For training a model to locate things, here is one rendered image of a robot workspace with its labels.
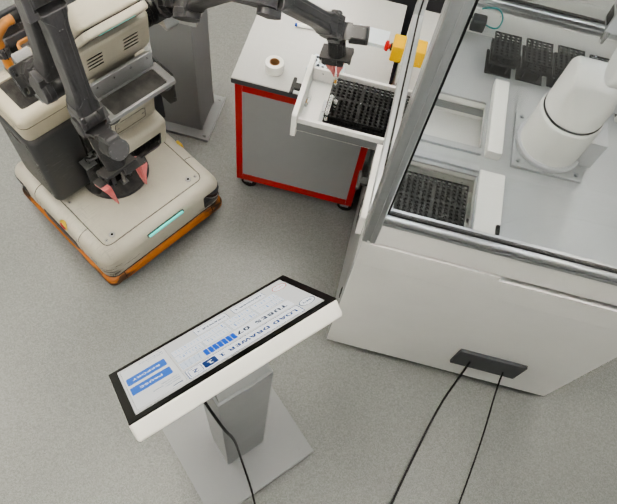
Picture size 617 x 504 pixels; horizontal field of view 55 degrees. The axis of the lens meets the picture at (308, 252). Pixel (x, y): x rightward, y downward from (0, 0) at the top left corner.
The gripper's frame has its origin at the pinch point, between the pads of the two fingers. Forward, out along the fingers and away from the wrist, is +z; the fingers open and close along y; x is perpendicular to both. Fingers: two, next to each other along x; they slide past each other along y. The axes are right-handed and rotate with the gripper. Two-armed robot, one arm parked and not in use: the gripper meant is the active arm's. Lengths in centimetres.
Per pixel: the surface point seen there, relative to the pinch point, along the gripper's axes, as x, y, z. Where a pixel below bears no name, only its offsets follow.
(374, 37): 44.4, 4.8, 21.4
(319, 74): 8.5, -8.2, 10.2
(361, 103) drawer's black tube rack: -2.1, 9.6, 9.3
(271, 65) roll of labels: 13.1, -28.0, 14.7
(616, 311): -54, 99, 19
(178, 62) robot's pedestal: 33, -80, 43
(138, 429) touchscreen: -128, -9, -23
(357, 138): -15.1, 11.3, 12.1
